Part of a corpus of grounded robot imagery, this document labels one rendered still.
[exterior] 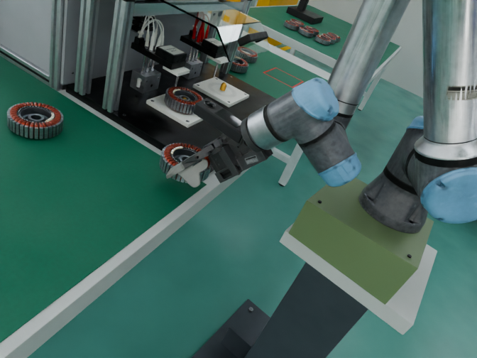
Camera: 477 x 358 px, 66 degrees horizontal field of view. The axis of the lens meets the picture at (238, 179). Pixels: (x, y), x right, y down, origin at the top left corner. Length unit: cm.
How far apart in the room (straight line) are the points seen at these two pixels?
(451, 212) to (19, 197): 76
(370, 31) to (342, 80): 10
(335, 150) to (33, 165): 60
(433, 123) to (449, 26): 15
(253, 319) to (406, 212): 93
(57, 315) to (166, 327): 92
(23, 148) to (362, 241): 73
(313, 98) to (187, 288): 117
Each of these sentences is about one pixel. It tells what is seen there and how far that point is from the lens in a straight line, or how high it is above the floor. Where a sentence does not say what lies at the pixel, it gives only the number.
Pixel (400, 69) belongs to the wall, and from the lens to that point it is 630.
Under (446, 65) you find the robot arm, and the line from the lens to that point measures 64.
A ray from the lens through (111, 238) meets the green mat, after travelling 72.
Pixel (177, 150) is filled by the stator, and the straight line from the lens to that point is 83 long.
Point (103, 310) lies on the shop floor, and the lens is 152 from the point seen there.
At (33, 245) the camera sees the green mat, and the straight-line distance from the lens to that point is 70.
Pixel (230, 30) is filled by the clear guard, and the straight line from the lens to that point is 94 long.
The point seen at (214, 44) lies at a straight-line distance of 129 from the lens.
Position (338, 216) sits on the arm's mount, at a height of 85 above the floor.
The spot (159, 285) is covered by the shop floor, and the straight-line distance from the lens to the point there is 161.
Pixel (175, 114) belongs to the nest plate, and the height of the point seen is 78.
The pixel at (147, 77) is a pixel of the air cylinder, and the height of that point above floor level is 82.
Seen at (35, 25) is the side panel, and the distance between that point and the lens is 117.
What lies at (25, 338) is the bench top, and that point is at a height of 75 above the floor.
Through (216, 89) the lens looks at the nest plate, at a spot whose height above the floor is 78.
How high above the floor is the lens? 128
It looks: 34 degrees down
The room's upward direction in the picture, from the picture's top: 22 degrees clockwise
